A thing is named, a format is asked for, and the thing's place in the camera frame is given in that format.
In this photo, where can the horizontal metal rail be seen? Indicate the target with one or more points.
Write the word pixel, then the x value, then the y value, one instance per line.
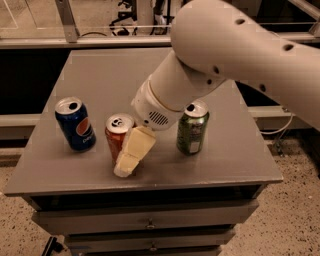
pixel 86 42

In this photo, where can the black office chair base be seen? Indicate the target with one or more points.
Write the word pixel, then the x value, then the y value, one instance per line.
pixel 126 22

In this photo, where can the top grey drawer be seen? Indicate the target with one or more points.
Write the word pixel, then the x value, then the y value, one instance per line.
pixel 90 221

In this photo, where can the drawer knob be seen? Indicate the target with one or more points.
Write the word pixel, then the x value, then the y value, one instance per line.
pixel 150 225
pixel 153 248

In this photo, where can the left metal rail bracket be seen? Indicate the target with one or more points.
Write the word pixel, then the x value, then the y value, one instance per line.
pixel 67 19

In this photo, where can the green soda can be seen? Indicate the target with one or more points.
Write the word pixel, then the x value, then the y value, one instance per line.
pixel 192 127

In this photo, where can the blue pepsi can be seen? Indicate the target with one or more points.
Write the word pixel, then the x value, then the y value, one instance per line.
pixel 72 117

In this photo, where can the grey drawer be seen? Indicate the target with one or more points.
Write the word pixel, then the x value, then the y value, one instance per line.
pixel 90 221
pixel 134 241

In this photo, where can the red coke can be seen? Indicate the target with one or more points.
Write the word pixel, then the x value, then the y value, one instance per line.
pixel 116 128

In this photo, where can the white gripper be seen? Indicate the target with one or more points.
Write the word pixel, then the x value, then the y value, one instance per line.
pixel 150 106

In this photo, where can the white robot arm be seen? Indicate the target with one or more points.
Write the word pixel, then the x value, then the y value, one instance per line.
pixel 212 41

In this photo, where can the top drawer knob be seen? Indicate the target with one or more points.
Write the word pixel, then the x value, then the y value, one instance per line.
pixel 150 225

